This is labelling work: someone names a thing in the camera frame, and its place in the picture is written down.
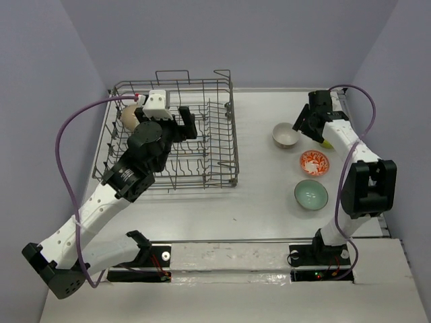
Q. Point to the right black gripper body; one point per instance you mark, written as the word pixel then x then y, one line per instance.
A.
pixel 311 133

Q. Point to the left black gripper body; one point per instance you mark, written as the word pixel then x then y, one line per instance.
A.
pixel 172 133

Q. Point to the white bowl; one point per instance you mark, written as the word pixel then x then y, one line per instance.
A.
pixel 128 117
pixel 284 136

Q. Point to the orange patterned bowl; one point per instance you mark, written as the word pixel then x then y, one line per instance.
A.
pixel 314 163

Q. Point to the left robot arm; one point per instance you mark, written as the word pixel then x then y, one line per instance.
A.
pixel 64 260

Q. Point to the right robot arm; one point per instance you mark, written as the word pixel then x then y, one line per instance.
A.
pixel 366 186

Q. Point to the yellow-green plastic bowl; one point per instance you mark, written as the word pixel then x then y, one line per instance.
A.
pixel 325 144

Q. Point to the celadon green bowl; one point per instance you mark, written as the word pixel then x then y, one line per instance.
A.
pixel 311 195

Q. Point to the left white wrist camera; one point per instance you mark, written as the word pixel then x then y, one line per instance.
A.
pixel 155 104

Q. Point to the grey wire dish rack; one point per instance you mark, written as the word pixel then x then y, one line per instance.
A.
pixel 210 160

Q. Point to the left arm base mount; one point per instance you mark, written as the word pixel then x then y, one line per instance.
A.
pixel 154 269

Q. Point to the metal rail bar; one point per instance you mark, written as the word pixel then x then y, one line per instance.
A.
pixel 250 240

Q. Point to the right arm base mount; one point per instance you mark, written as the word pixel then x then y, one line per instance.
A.
pixel 308 266

